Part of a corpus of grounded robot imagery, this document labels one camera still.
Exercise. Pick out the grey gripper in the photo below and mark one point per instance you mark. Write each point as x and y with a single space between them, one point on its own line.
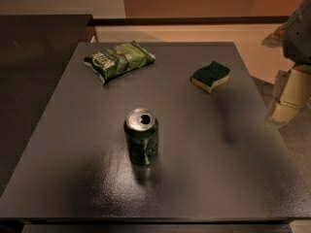
298 39

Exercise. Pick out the green soda can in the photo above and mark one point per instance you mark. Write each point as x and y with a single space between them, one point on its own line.
141 134

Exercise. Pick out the green and yellow sponge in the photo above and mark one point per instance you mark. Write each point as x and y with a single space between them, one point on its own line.
210 76

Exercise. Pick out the green chip bag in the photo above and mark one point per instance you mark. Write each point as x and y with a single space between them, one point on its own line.
115 61

